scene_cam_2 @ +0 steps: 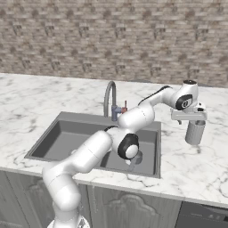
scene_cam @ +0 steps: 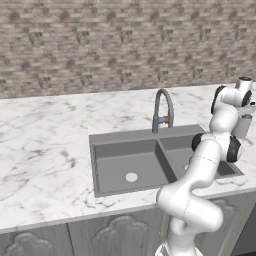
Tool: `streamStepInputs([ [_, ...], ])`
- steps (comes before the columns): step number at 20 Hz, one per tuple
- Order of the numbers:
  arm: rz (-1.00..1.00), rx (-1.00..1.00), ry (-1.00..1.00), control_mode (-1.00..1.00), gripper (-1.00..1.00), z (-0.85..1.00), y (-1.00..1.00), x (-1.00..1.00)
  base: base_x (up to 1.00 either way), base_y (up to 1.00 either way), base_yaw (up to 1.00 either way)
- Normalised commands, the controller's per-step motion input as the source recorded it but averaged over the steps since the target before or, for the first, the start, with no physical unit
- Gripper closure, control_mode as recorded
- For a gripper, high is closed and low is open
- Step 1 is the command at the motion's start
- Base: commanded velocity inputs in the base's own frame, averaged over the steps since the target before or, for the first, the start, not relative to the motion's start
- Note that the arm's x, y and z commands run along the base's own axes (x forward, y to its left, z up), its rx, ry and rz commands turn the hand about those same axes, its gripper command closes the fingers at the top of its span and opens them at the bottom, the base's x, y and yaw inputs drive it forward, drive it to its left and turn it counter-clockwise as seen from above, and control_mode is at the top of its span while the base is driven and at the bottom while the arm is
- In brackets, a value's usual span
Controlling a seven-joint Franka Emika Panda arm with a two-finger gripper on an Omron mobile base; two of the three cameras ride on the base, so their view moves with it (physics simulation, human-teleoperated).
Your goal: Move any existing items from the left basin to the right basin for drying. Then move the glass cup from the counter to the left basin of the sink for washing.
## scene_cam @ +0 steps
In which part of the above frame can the grey carved cupboard door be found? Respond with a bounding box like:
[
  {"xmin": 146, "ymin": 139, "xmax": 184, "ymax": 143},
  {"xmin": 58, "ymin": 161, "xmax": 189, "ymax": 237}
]
[
  {"xmin": 67, "ymin": 207, "xmax": 166, "ymax": 256},
  {"xmin": 0, "ymin": 223, "xmax": 70, "ymax": 256},
  {"xmin": 194, "ymin": 192, "xmax": 256, "ymax": 256}
]

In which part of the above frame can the grey arched tap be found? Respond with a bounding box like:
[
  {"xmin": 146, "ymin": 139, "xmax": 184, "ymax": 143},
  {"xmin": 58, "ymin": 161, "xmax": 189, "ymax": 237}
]
[{"xmin": 151, "ymin": 88, "xmax": 175, "ymax": 134}]

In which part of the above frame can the grey double basin sink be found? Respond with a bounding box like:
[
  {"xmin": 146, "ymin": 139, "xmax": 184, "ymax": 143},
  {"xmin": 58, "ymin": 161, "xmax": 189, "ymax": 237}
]
[{"xmin": 88, "ymin": 124, "xmax": 244, "ymax": 199}]

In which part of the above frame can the dark appliance front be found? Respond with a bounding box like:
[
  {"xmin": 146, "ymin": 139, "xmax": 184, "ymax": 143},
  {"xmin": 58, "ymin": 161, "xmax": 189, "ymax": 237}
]
[{"xmin": 231, "ymin": 213, "xmax": 256, "ymax": 256}]

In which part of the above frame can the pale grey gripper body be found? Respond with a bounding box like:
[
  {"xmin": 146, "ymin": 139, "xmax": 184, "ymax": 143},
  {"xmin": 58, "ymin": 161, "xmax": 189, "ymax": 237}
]
[{"xmin": 236, "ymin": 101, "xmax": 256, "ymax": 118}]

